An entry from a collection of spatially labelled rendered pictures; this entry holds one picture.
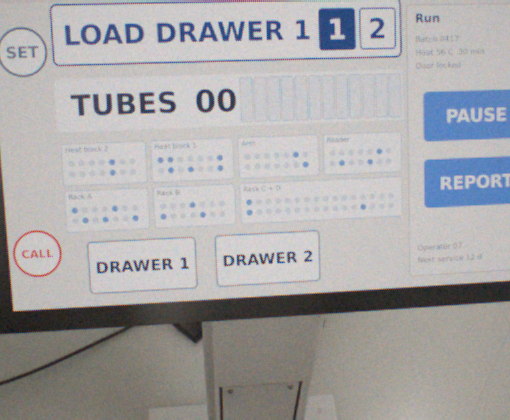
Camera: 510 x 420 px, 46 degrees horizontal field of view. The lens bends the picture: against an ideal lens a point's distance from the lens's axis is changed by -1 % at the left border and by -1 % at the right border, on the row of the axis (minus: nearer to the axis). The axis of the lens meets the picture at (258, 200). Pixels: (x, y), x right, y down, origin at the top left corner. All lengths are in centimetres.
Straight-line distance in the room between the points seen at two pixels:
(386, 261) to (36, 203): 31
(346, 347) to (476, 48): 120
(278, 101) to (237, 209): 10
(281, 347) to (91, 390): 89
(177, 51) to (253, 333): 39
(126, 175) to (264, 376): 44
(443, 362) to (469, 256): 114
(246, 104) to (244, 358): 41
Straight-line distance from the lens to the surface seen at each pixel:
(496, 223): 59
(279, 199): 53
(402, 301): 57
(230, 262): 53
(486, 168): 58
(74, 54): 54
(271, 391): 93
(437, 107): 56
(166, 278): 54
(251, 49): 53
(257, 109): 53
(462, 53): 58
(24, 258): 55
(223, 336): 78
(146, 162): 53
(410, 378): 167
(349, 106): 54
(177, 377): 161
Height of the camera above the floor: 142
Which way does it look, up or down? 46 degrees down
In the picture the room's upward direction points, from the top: 3 degrees clockwise
